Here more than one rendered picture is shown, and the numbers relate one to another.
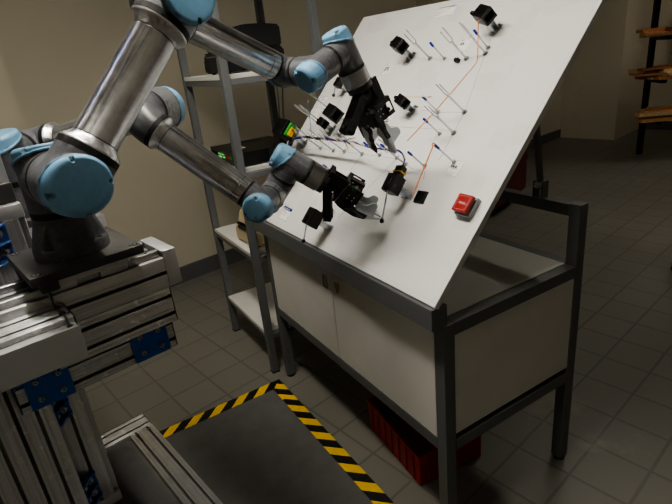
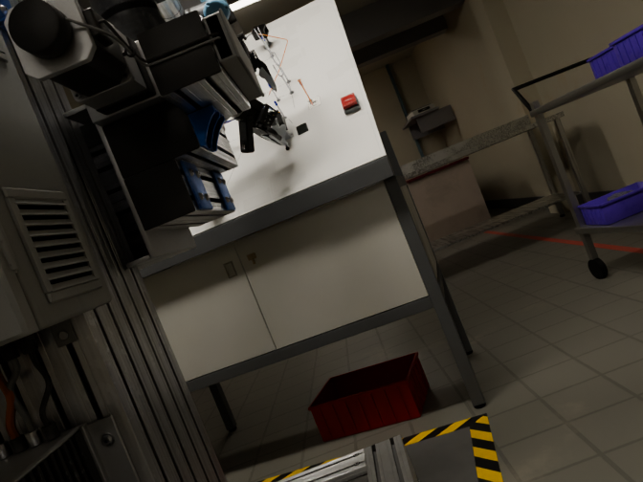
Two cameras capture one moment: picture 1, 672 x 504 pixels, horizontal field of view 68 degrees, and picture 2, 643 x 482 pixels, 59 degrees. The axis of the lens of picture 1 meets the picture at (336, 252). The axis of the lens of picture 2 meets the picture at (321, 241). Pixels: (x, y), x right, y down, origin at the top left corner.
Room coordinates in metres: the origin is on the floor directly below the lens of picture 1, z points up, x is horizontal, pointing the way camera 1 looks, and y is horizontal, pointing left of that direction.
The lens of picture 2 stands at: (0.17, 1.26, 0.76)
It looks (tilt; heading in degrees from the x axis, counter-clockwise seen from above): 2 degrees down; 312
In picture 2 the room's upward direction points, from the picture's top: 22 degrees counter-clockwise
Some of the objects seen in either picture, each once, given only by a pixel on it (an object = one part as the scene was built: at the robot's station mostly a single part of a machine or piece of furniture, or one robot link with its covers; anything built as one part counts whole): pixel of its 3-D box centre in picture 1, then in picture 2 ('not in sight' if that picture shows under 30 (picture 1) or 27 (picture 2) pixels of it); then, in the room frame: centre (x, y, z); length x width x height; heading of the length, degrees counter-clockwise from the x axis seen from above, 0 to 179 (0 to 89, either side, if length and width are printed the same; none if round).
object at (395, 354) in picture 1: (379, 342); (328, 268); (1.43, -0.11, 0.60); 0.55 x 0.03 x 0.39; 30
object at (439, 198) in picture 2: not in sight; (432, 203); (4.13, -5.49, 0.40); 2.45 x 0.75 x 0.80; 130
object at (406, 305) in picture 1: (324, 256); (227, 233); (1.66, 0.04, 0.83); 1.18 x 0.05 x 0.06; 30
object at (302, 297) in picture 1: (301, 288); (187, 321); (1.91, 0.16, 0.60); 0.55 x 0.02 x 0.39; 30
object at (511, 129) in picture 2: not in sight; (457, 203); (2.39, -2.91, 0.46); 1.80 x 0.68 x 0.93; 40
